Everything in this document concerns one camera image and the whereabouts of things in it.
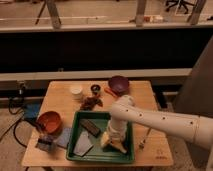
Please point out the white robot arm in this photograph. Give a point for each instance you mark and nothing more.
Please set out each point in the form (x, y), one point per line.
(192, 128)

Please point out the brown crumpled object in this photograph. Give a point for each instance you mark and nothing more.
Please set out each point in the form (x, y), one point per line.
(90, 102)

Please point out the orange carrot toy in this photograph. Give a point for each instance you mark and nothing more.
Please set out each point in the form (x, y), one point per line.
(109, 91)

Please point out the metal fork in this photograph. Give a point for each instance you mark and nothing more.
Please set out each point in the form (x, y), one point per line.
(143, 141)

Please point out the white paper cup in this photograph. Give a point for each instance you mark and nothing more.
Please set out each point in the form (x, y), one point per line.
(76, 91)

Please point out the grey cloth piece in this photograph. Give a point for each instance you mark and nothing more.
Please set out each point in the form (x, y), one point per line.
(83, 144)

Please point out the blue sponge cloth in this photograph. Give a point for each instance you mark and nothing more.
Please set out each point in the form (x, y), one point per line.
(63, 139)

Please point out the small black cup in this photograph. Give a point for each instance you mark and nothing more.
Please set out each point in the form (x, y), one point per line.
(95, 89)

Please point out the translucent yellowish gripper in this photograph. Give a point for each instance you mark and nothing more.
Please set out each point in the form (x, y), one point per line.
(106, 139)

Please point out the orange bowl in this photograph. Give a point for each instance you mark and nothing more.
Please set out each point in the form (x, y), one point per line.
(49, 122)

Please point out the office chair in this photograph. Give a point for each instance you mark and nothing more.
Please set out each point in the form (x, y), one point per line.
(179, 3)

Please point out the purple bowl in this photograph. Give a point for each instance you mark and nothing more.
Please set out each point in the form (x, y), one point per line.
(119, 84)

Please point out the blue object on floor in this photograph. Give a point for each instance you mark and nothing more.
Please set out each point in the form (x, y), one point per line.
(32, 110)

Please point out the green plastic tray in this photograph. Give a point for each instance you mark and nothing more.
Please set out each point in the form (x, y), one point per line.
(96, 153)

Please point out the dark brown block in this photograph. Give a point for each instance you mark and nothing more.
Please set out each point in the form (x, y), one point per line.
(90, 127)

